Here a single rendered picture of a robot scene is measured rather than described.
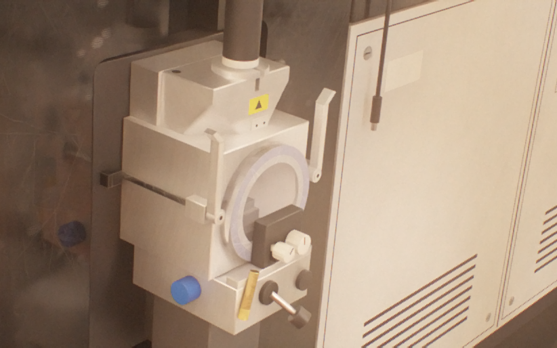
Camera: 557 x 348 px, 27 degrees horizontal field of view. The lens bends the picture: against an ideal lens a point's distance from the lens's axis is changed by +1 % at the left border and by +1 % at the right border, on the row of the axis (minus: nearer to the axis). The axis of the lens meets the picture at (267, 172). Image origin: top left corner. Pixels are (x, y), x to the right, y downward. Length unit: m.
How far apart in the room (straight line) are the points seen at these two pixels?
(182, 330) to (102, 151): 0.16
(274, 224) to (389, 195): 0.35
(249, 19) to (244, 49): 0.02
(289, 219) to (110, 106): 0.15
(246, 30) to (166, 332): 0.25
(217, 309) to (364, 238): 0.34
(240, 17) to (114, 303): 0.24
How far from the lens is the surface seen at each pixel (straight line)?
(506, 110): 1.31
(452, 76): 1.17
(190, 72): 0.79
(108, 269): 0.86
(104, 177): 0.82
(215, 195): 0.76
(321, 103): 0.83
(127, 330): 0.90
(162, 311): 0.88
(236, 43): 0.79
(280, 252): 0.80
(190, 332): 0.87
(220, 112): 0.77
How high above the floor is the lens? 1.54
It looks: 23 degrees down
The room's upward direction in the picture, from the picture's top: 5 degrees clockwise
